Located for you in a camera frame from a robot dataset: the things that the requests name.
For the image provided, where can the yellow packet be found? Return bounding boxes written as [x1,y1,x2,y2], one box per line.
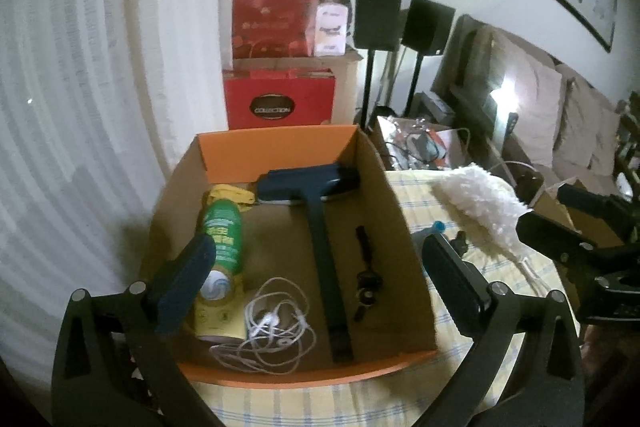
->
[194,184,257,342]

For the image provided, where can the large brown cardboard box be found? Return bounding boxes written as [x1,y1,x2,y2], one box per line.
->
[235,47,363,128]

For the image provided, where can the black speaker stand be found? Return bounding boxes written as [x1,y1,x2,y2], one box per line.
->
[409,54,423,112]
[364,49,377,128]

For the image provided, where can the medium beige sofa cushion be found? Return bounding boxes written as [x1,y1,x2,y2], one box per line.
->
[555,74,608,168]

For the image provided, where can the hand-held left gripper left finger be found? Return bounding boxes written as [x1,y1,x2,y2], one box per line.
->
[51,234,218,427]

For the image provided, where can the red gift box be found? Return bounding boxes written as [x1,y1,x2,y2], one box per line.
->
[222,68,337,130]

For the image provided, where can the dark brown sofa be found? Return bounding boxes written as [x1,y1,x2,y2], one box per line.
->
[432,14,640,228]

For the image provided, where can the red gift bag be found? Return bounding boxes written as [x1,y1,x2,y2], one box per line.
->
[231,0,322,60]

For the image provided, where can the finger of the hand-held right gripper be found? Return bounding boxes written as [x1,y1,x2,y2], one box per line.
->
[556,183,640,243]
[516,212,608,275]

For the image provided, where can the orange cardboard box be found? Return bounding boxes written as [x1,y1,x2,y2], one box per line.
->
[140,125,440,389]

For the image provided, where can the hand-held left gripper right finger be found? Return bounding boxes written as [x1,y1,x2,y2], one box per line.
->
[421,232,586,427]

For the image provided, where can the small beige sofa cushion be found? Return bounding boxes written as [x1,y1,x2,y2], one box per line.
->
[590,107,623,175]

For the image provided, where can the black speaker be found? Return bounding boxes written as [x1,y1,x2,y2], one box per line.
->
[401,0,457,56]
[354,0,403,52]

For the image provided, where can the white curtain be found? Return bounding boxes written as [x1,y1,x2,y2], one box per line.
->
[0,0,241,358]

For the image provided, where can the yellow checked tablecloth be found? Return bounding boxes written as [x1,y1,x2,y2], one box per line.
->
[195,167,566,427]

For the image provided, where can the large beige sofa cushion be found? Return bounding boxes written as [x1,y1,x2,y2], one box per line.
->
[492,32,563,168]

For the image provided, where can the white fluffy duster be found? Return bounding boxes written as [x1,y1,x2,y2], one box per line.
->
[431,162,546,288]

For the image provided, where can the dark cluttered shelf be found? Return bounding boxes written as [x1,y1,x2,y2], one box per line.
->
[615,92,640,188]

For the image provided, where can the white power cable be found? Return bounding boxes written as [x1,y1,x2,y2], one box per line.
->
[487,159,533,180]

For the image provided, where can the cluttered storage bin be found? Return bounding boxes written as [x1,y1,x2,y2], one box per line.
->
[375,114,473,170]

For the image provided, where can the white earphones cable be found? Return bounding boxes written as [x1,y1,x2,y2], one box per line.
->
[210,277,318,375]

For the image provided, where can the open brown cardboard box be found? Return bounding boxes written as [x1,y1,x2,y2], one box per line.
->
[532,179,626,248]

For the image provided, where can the dark blue squeegee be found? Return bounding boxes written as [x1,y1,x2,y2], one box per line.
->
[256,164,362,364]

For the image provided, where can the white pink tissue pack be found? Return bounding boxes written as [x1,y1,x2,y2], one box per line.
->
[314,2,351,58]

